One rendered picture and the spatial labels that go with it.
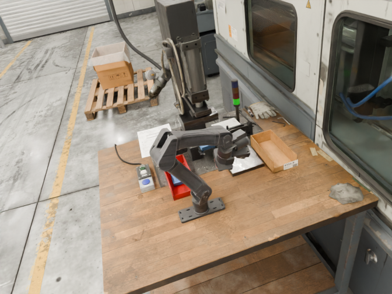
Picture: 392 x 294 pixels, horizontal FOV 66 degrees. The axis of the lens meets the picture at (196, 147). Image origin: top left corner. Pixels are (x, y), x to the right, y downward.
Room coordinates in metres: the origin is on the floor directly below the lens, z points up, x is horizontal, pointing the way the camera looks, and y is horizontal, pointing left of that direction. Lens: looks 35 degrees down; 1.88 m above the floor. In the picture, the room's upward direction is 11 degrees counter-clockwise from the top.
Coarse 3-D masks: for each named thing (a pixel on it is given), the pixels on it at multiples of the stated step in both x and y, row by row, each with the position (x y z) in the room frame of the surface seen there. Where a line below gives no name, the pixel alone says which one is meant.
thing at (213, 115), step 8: (200, 104) 1.32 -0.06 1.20; (192, 112) 1.33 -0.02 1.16; (200, 112) 1.28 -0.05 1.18; (208, 112) 1.29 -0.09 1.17; (216, 112) 1.31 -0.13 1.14; (184, 120) 1.30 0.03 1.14; (192, 120) 1.28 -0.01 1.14; (200, 120) 1.29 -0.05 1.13; (208, 120) 1.29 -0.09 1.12; (184, 128) 1.27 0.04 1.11
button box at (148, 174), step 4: (116, 148) 1.54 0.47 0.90; (116, 152) 1.49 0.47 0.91; (124, 160) 1.39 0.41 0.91; (140, 164) 1.32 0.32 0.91; (144, 164) 1.29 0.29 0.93; (148, 164) 1.28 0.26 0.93; (136, 168) 1.27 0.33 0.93; (148, 168) 1.25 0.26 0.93; (140, 172) 1.23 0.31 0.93; (148, 172) 1.22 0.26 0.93; (140, 176) 1.20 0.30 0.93; (144, 176) 1.19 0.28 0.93; (148, 176) 1.19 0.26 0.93
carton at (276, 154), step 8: (256, 136) 1.31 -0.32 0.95; (264, 136) 1.32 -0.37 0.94; (272, 136) 1.30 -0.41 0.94; (256, 144) 1.24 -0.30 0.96; (264, 144) 1.29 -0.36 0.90; (272, 144) 1.28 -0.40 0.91; (280, 144) 1.22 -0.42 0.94; (256, 152) 1.24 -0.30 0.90; (264, 152) 1.15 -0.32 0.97; (272, 152) 1.21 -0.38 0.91; (280, 152) 1.20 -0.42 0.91; (288, 152) 1.14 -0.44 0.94; (264, 160) 1.15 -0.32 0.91; (272, 160) 1.07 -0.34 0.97; (280, 160) 1.14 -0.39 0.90; (288, 160) 1.12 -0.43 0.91; (296, 160) 1.08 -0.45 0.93; (272, 168) 1.07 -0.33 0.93; (280, 168) 1.07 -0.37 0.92; (288, 168) 1.07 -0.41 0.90
